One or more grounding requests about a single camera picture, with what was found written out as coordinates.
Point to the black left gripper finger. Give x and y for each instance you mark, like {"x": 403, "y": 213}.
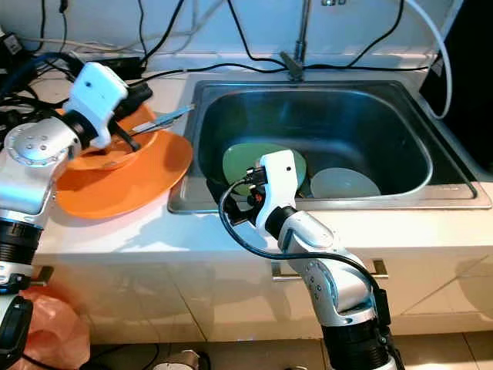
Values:
{"x": 139, "y": 96}
{"x": 127, "y": 136}

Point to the orange plastic plate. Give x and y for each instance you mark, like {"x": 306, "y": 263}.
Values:
{"x": 131, "y": 189}

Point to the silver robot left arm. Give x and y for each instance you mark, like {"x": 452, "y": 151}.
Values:
{"x": 38, "y": 150}

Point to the white kitchen cabinet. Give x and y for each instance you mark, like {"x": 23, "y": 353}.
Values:
{"x": 200, "y": 301}

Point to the green plate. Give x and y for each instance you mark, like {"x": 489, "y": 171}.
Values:
{"x": 243, "y": 158}

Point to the stainless steel sink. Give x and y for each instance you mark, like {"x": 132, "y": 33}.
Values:
{"x": 339, "y": 112}

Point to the black charger with white label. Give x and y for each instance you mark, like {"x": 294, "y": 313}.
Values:
{"x": 11, "y": 54}

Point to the metal faucet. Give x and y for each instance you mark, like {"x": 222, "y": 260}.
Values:
{"x": 294, "y": 65}

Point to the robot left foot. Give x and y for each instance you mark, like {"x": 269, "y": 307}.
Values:
{"x": 177, "y": 361}

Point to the black panel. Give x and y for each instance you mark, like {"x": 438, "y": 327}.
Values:
{"x": 470, "y": 69}

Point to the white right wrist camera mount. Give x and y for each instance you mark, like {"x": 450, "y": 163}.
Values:
{"x": 277, "y": 185}

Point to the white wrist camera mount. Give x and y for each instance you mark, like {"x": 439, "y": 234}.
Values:
{"x": 277, "y": 185}
{"x": 96, "y": 96}

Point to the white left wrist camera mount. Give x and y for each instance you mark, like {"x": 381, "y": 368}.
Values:
{"x": 96, "y": 96}

